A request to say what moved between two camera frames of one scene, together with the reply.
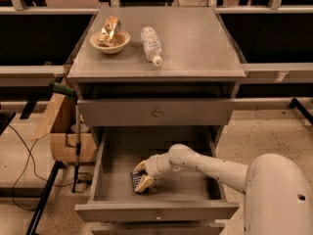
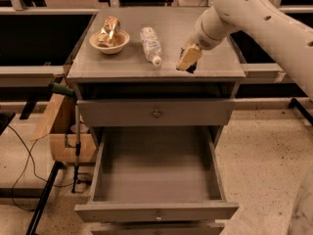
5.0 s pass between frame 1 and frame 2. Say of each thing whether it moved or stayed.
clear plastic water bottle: stayed
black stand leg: stayed
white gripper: moved
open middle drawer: stayed
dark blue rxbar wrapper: moved
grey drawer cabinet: stayed
